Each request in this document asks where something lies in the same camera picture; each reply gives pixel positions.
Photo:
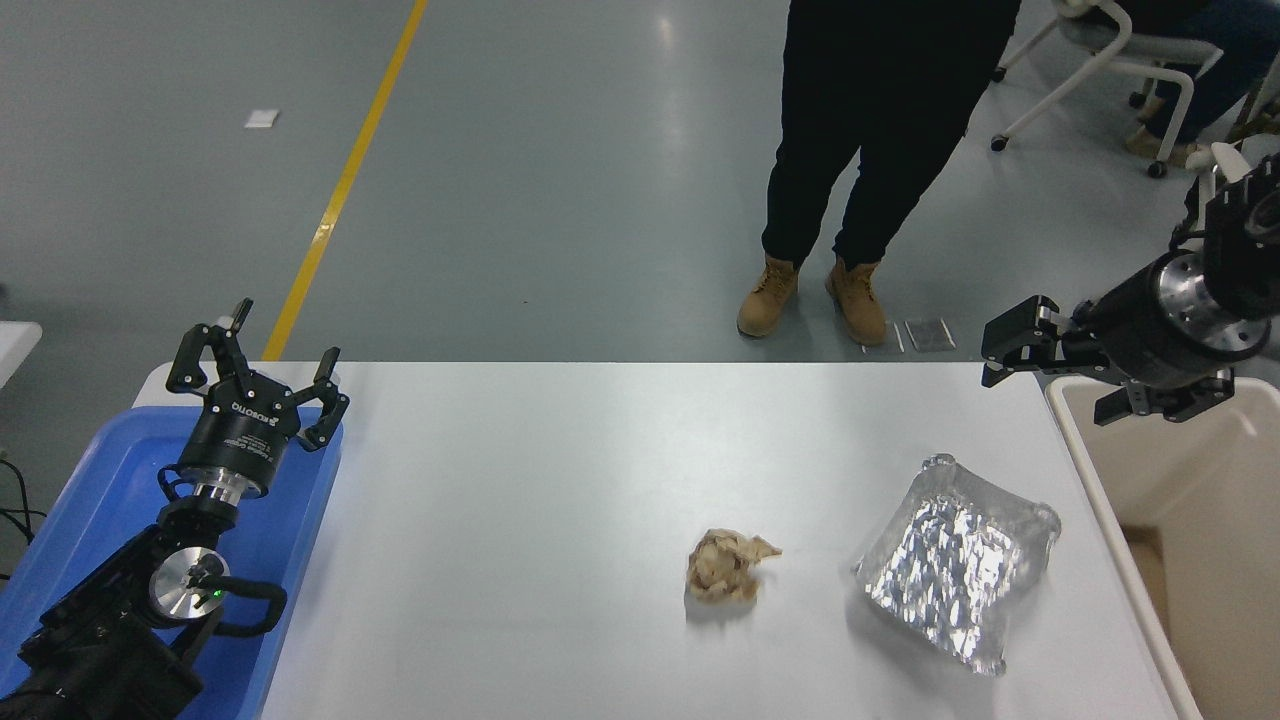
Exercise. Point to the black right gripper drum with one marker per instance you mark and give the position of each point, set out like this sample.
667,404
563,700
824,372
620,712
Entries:
1135,335

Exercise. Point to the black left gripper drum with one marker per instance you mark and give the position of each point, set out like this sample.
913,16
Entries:
240,435

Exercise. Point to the silver foil plate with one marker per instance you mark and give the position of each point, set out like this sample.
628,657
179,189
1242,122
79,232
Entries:
950,570

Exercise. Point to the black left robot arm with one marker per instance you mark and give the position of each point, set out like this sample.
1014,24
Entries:
105,635

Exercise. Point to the metal floor plate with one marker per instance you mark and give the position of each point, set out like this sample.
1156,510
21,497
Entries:
930,335
890,344

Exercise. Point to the blue plastic tray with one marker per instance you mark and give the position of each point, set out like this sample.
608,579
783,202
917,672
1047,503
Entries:
120,470

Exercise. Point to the large pale plastic bin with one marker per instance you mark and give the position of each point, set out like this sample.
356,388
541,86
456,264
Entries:
1200,520

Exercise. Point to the white wheeled chair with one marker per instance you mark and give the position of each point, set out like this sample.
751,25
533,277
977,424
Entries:
1100,50
1228,160

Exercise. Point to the yellow floor tape line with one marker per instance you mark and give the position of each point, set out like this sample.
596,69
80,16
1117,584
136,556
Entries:
345,180

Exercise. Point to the small white table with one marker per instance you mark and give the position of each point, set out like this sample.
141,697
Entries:
15,350

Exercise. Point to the white paper square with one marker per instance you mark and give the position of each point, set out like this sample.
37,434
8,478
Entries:
262,118

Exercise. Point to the standing person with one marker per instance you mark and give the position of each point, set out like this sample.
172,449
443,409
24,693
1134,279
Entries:
870,120

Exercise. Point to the seated person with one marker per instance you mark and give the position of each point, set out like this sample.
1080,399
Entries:
1230,60

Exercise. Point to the crumpled tan paper ball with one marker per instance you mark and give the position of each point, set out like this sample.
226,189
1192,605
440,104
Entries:
722,570

